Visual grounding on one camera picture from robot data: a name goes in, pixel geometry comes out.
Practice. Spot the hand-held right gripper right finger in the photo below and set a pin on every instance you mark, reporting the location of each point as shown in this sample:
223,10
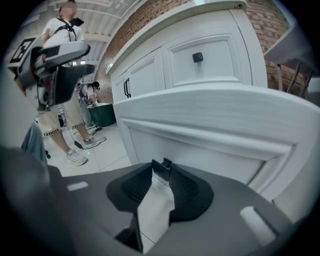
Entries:
187,195

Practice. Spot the person's leg in blue jeans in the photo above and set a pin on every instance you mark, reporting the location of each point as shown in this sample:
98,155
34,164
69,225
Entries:
33,142

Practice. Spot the white sink cabinet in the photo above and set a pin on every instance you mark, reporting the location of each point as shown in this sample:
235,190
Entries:
246,50

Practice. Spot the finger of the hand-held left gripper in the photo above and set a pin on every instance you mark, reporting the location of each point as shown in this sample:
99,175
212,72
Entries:
65,82

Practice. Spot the black power adapter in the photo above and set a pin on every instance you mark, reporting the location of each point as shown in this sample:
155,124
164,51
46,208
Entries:
78,145

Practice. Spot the black square knob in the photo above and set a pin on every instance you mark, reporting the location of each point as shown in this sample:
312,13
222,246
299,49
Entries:
197,57

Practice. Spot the white closed drawer front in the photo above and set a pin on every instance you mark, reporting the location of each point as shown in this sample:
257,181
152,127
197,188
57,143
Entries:
212,73

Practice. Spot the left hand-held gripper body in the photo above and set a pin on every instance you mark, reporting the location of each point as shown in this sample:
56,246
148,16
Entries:
30,70

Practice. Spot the dark green tub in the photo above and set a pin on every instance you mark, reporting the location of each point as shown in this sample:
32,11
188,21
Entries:
102,115

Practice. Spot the grey table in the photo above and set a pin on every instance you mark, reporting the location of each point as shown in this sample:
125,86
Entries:
287,47

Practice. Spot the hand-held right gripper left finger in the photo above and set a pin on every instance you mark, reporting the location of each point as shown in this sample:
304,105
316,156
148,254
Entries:
130,187

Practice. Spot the white cabinet door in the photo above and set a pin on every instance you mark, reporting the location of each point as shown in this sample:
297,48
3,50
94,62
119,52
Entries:
147,77

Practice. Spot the white drawer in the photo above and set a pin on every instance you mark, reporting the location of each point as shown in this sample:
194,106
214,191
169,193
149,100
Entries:
212,73
205,112

